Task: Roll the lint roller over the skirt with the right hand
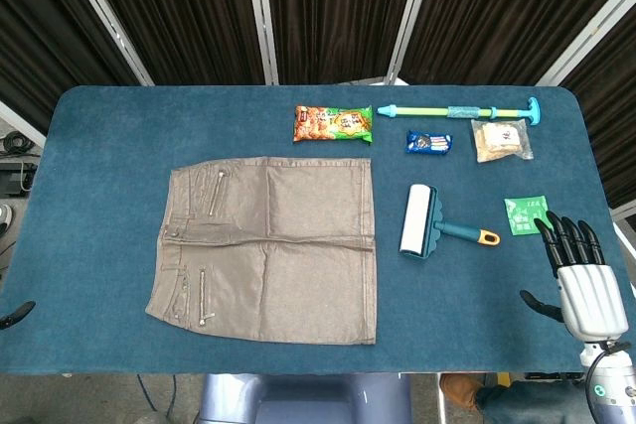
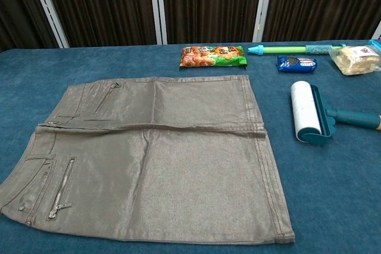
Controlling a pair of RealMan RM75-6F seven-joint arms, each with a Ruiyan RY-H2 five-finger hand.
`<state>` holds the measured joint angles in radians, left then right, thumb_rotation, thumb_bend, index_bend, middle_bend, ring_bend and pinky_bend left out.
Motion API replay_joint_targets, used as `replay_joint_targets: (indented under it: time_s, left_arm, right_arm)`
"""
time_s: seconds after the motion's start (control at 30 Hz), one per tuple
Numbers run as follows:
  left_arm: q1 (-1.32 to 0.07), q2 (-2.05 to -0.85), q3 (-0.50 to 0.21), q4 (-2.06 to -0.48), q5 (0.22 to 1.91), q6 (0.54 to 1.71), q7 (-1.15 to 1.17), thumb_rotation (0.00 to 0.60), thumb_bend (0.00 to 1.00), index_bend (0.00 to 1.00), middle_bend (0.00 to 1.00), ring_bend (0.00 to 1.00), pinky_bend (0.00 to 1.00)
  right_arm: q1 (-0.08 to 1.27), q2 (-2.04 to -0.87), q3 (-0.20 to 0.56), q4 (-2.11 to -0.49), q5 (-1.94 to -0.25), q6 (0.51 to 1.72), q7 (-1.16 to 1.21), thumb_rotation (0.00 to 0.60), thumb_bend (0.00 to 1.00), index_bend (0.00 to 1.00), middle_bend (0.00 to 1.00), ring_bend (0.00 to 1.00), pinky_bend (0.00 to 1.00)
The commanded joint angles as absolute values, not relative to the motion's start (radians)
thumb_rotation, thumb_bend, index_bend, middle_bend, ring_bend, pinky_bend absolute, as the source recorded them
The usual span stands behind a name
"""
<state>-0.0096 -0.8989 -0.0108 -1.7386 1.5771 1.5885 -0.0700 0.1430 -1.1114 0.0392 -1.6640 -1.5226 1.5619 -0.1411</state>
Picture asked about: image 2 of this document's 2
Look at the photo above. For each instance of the teal lint roller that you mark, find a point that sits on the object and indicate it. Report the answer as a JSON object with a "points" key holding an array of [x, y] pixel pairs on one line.
{"points": [[303, 108]]}

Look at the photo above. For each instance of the blue cookie pack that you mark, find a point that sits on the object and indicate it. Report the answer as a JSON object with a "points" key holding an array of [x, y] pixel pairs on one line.
{"points": [[294, 64]]}

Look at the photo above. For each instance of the clear bag of bread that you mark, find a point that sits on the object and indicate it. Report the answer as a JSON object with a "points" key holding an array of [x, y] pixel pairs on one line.
{"points": [[354, 60]]}

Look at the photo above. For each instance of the dark folding screen panel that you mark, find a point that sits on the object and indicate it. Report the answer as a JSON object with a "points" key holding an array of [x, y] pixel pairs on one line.
{"points": [[18, 7], [104, 4], [321, 1], [208, 4]]}

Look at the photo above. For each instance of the green teal water pump toy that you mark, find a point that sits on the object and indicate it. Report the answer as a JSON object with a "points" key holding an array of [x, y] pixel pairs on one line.
{"points": [[282, 49]]}

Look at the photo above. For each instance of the orange green snack bag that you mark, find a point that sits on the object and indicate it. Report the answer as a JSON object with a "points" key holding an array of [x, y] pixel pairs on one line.
{"points": [[208, 57]]}

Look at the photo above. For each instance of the grey-brown zippered skirt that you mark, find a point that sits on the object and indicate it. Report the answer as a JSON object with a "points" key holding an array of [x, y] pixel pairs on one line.
{"points": [[178, 161]]}

